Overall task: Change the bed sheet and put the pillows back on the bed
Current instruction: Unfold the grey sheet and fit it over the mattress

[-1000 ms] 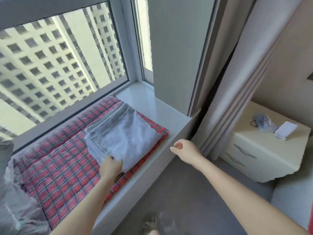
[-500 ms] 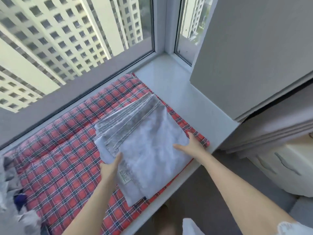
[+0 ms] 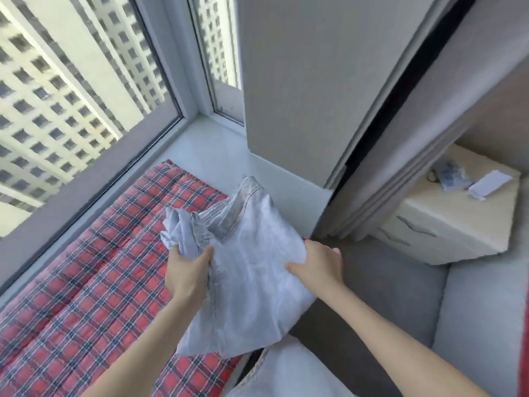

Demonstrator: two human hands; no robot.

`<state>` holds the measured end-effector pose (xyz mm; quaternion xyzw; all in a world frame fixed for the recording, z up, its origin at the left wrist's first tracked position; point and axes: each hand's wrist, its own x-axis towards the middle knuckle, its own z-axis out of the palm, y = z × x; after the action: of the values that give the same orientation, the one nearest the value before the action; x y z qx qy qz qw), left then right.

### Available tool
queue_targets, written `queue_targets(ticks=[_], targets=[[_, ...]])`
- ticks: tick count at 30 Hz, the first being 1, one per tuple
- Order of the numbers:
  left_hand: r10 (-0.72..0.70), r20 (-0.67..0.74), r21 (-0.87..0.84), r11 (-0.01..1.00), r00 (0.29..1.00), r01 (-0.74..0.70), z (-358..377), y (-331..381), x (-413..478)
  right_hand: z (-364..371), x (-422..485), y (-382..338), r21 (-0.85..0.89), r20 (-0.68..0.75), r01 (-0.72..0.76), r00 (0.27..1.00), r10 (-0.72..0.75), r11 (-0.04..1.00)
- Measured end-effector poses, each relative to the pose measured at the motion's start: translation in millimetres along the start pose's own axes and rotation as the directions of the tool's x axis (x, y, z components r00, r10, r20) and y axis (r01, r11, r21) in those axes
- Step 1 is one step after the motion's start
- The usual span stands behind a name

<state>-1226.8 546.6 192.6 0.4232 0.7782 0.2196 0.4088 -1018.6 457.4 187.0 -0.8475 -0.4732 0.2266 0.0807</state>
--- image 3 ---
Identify blue-grey cloth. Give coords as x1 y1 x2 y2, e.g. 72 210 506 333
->
159 176 317 359

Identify white window sill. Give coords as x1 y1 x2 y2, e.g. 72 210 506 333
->
157 115 336 238

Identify person's right forearm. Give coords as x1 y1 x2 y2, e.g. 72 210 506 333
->
318 281 494 397

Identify person's left forearm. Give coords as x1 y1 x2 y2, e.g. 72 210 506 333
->
83 293 206 397

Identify red plaid folded cloth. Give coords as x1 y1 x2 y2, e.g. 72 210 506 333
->
0 159 249 397

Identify person's right hand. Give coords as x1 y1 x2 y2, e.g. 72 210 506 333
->
285 239 345 299

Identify grey curtain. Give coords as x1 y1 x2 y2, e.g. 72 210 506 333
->
314 0 529 242

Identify person's white shorts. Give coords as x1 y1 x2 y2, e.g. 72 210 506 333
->
227 335 357 397

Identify cream nightstand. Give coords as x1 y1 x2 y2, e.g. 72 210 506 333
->
369 143 522 266

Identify folded bedding on windowsill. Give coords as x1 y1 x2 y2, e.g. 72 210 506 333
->
0 0 246 294

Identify person's left hand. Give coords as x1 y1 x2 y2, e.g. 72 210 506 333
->
164 244 216 308

